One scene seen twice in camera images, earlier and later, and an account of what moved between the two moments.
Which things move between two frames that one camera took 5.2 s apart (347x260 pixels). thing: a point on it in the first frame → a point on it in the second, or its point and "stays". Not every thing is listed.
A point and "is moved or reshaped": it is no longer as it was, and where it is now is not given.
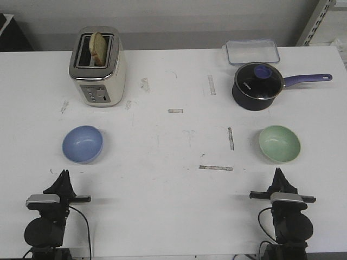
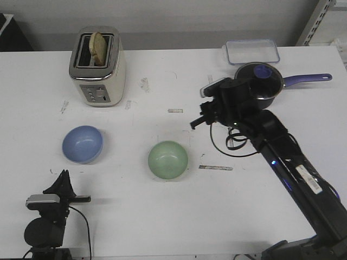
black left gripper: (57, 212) stays
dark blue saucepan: (256, 85) stays
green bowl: (279, 143) is moved or reshaped
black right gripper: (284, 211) → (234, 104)
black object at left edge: (12, 37) stays
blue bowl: (82, 143) stays
